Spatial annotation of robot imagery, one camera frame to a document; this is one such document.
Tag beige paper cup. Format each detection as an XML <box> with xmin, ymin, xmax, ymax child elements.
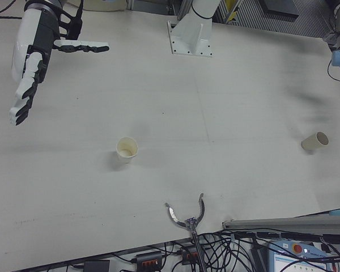
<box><xmin>301</xmin><ymin>131</ymin><xmax>329</xmax><ymax>152</ymax></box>

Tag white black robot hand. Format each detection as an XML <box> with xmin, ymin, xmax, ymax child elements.
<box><xmin>8</xmin><ymin>6</ymin><xmax>111</xmax><ymax>127</ymax></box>

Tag yellow cable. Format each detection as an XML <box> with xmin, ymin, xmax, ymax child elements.
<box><xmin>327</xmin><ymin>59</ymin><xmax>340</xmax><ymax>83</ymax></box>

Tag aluminium profile rail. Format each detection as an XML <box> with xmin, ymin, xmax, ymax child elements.
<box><xmin>222</xmin><ymin>214</ymin><xmax>340</xmax><ymax>231</ymax></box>

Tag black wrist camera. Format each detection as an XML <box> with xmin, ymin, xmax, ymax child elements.
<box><xmin>58</xmin><ymin>7</ymin><xmax>83</xmax><ymax>41</ymax></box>

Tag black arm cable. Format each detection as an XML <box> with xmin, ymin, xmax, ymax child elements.
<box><xmin>0</xmin><ymin>5</ymin><xmax>27</xmax><ymax>19</ymax></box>

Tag grey teach pendant red button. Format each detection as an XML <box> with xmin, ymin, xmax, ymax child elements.
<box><xmin>267</xmin><ymin>239</ymin><xmax>340</xmax><ymax>272</ymax></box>

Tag black flat box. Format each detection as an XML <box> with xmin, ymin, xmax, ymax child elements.
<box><xmin>259</xmin><ymin>0</ymin><xmax>301</xmax><ymax>15</ymax></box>

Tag black power adapter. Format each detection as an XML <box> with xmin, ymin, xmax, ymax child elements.
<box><xmin>83</xmin><ymin>260</ymin><xmax>111</xmax><ymax>272</ymax></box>

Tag white paper cup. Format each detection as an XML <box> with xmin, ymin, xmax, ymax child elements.
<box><xmin>116</xmin><ymin>137</ymin><xmax>139</xmax><ymax>165</ymax></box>

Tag black power strip orange switches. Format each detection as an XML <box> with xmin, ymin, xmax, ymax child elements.
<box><xmin>135</xmin><ymin>250</ymin><xmax>163</xmax><ymax>269</ymax></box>
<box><xmin>181</xmin><ymin>245</ymin><xmax>199</xmax><ymax>262</ymax></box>

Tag white pedestal base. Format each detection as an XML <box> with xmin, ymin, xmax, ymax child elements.
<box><xmin>166</xmin><ymin>0</ymin><xmax>220</xmax><ymax>58</ymax></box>

